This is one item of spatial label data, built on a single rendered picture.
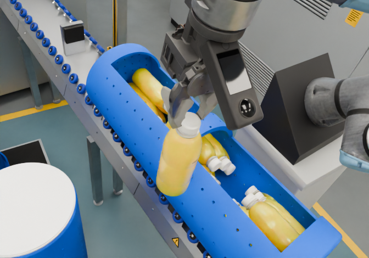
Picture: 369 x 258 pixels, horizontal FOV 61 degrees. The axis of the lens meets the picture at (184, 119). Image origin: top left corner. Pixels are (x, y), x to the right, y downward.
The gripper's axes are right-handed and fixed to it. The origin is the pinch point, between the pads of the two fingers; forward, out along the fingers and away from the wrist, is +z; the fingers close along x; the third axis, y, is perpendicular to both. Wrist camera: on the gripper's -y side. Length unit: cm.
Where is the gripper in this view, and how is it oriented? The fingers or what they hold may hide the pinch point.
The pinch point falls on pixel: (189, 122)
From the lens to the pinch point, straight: 52.4
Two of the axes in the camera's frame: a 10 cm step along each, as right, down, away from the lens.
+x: -8.5, 2.7, -4.4
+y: -4.7, -7.7, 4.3
